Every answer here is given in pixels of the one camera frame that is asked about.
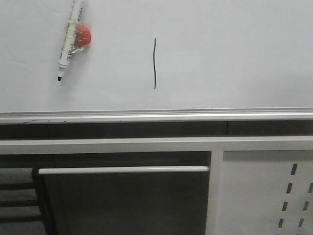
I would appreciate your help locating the red round magnet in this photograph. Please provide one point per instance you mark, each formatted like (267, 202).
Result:
(83, 36)

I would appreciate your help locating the white whiteboard marker pen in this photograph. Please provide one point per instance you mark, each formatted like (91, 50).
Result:
(69, 37)

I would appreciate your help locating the white whiteboard surface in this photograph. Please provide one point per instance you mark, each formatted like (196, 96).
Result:
(158, 54)

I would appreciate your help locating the dark grey cabinet panel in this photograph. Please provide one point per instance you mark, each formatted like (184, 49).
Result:
(149, 200)

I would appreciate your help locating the white perforated metal panel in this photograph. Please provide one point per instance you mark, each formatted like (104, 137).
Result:
(266, 193)

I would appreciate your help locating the black slatted chair back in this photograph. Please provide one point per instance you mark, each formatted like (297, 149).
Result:
(19, 206)

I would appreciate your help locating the white metal frame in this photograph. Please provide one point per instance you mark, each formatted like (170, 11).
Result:
(216, 146)

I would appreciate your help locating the aluminium whiteboard tray rail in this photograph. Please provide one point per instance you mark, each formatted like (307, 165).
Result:
(167, 115)

